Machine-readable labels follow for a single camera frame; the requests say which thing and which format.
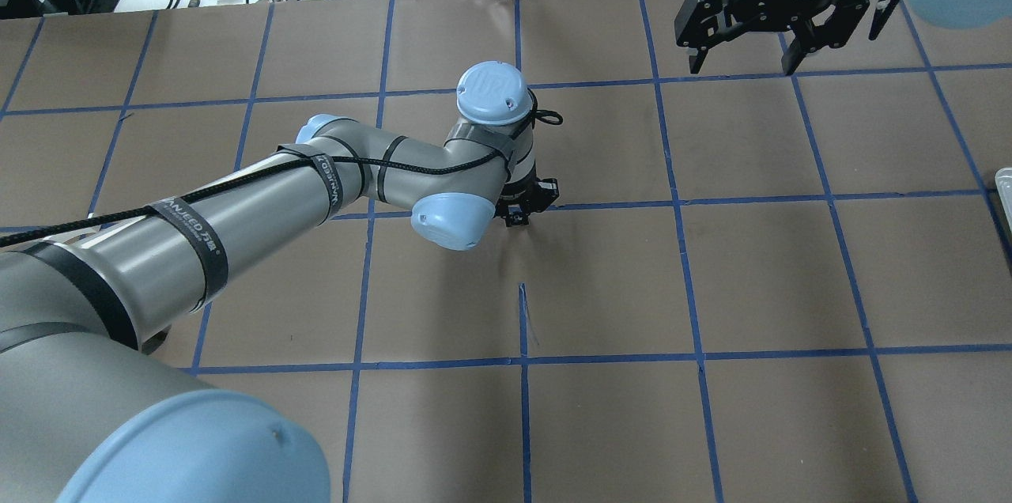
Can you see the ribbed metal tray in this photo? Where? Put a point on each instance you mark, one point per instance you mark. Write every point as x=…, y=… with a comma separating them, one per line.
x=1003, y=180

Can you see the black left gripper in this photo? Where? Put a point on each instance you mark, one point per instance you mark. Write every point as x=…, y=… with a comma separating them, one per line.
x=523, y=202

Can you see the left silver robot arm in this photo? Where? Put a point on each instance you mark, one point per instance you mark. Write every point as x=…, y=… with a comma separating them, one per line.
x=88, y=417

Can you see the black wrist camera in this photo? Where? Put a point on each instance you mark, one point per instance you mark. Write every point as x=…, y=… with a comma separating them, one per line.
x=545, y=193

